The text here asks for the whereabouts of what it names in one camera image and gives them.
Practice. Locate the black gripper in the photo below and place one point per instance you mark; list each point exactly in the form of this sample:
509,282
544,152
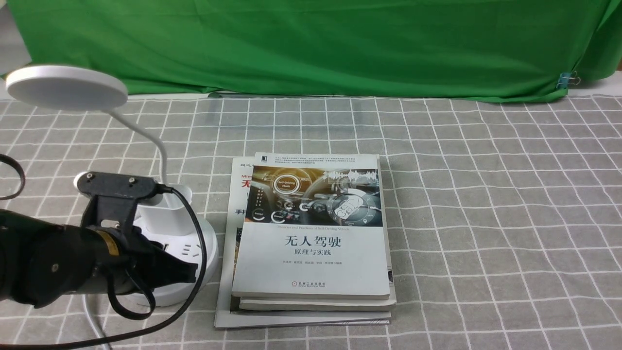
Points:
130,263

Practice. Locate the white desk lamp with sockets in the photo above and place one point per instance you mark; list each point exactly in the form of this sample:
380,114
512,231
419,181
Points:
165,219

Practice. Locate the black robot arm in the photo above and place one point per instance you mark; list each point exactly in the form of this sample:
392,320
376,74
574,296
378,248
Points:
42,261

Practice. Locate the bottom large white magazine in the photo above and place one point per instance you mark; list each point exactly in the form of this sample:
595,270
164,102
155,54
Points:
225,316

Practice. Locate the middle white book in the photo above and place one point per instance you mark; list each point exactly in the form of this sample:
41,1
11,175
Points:
316,305

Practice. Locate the top self-driving textbook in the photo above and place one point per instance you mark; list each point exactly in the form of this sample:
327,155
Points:
311,243

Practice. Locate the green backdrop cloth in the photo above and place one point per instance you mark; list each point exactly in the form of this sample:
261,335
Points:
485,50

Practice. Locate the blue binder clip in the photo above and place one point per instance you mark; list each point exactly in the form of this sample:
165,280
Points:
567,80

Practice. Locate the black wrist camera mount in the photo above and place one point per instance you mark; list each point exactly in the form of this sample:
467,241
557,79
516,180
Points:
113,197

